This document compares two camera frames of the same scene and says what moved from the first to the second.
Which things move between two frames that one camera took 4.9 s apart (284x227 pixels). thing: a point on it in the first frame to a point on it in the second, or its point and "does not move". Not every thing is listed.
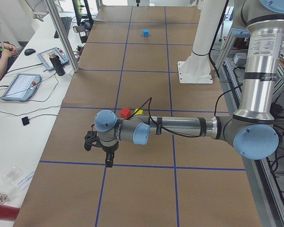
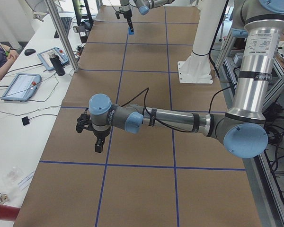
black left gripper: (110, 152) to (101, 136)
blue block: (145, 33) to (130, 32)
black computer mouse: (29, 51) does not move
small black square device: (25, 120) does not move
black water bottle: (57, 64) does not move
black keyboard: (66, 21) does not move
